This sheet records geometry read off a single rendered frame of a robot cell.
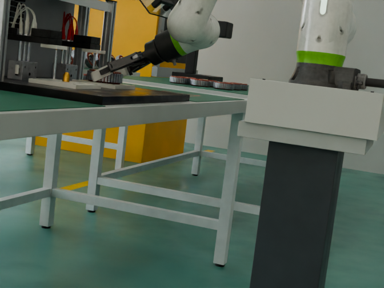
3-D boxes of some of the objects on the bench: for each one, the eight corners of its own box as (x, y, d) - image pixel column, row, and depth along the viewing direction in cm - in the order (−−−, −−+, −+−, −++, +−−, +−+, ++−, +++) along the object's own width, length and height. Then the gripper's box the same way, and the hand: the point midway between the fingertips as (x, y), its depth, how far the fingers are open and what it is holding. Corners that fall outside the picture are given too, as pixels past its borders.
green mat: (244, 99, 291) (244, 99, 291) (196, 102, 233) (196, 101, 233) (48, 73, 321) (48, 72, 321) (-36, 69, 263) (-36, 68, 263)
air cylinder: (76, 82, 227) (78, 64, 227) (64, 81, 220) (66, 64, 220) (63, 79, 229) (64, 63, 228) (51, 79, 222) (52, 62, 221)
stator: (127, 84, 223) (128, 73, 223) (112, 84, 213) (114, 72, 212) (96, 80, 227) (97, 68, 226) (80, 80, 216) (81, 68, 216)
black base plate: (189, 101, 232) (190, 94, 232) (102, 105, 172) (103, 96, 172) (66, 84, 247) (66, 77, 247) (-54, 82, 187) (-54, 73, 187)
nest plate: (100, 89, 202) (101, 84, 202) (75, 89, 188) (76, 84, 188) (56, 83, 207) (56, 78, 207) (28, 82, 193) (28, 78, 193)
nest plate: (135, 89, 225) (135, 85, 225) (115, 89, 211) (115, 85, 210) (94, 83, 230) (94, 79, 229) (71, 83, 215) (71, 79, 215)
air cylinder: (36, 80, 205) (38, 62, 204) (22, 80, 198) (23, 61, 197) (21, 78, 206) (23, 60, 206) (6, 78, 199) (8, 59, 199)
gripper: (150, 59, 202) (87, 88, 209) (178, 62, 224) (120, 88, 231) (141, 35, 202) (78, 66, 209) (170, 40, 224) (112, 68, 231)
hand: (105, 75), depth 220 cm, fingers closed on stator, 11 cm apart
